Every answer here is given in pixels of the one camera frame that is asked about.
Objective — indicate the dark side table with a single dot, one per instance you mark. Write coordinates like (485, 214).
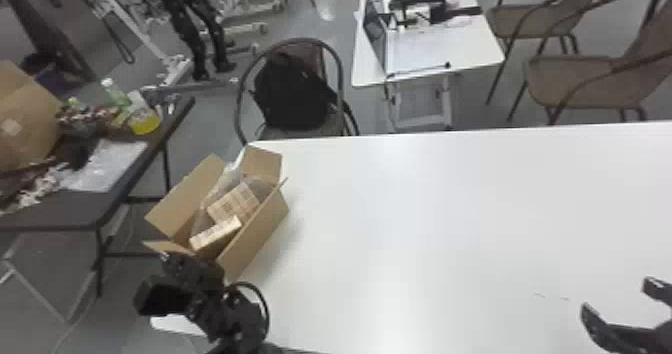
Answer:
(78, 209)

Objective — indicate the black backpack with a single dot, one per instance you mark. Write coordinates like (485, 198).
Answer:
(291, 93)

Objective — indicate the small beige carton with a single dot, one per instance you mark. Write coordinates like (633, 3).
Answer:
(233, 202)
(214, 236)

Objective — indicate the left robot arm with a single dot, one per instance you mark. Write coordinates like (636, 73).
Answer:
(236, 324)

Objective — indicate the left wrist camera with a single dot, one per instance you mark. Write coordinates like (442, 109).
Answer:
(157, 295)

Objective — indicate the green bottle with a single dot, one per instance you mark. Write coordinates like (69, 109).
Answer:
(115, 96)

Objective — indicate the laptop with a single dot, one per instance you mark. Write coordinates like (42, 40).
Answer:
(375, 30)

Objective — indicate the dark metal chair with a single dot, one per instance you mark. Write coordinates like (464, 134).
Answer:
(336, 72)

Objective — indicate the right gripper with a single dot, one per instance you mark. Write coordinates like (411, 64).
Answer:
(665, 340)

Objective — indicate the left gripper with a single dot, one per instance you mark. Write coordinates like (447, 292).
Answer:
(197, 277)

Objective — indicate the white side table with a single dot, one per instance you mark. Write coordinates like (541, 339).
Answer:
(446, 46)

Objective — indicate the yellow bottle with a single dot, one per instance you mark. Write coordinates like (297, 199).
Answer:
(143, 120)

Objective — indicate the beige chair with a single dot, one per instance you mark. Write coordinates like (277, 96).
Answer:
(582, 80)
(530, 20)

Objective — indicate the large cardboard box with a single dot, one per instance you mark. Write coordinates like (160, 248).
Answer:
(26, 120)

